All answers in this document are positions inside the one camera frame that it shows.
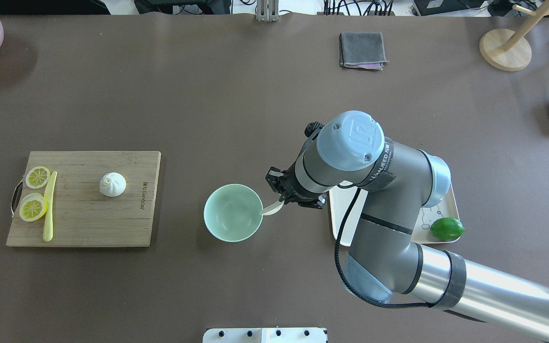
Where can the mint green bowl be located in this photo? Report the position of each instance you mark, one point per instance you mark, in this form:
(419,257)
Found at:
(232,213)

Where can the green lime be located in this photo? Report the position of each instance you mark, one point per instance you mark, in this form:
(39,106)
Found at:
(448,229)

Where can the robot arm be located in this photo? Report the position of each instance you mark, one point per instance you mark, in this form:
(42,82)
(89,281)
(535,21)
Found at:
(384,267)

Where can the grey folded cloth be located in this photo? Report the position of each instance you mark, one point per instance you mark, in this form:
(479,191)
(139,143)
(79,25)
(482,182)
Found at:
(362,50)

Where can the wooden mug tree stand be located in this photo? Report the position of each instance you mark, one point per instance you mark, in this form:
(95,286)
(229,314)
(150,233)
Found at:
(508,50)

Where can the cream rabbit tray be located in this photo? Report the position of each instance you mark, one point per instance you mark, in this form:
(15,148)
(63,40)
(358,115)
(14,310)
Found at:
(350,204)

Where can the white ceramic spoon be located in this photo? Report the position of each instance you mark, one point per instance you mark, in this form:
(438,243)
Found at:
(272,209)

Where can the upper lemon slice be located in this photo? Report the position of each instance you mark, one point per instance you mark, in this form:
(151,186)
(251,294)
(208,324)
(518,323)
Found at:
(37,177)

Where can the wooden cutting board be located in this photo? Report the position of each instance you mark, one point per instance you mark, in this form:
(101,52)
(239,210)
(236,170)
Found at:
(84,217)

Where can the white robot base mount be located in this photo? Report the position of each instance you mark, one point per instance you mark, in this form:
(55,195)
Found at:
(294,334)

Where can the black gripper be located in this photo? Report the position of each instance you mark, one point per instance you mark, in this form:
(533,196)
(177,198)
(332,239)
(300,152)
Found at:
(295,192)

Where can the yellow plastic knife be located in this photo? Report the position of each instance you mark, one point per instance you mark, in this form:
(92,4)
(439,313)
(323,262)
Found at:
(48,228)

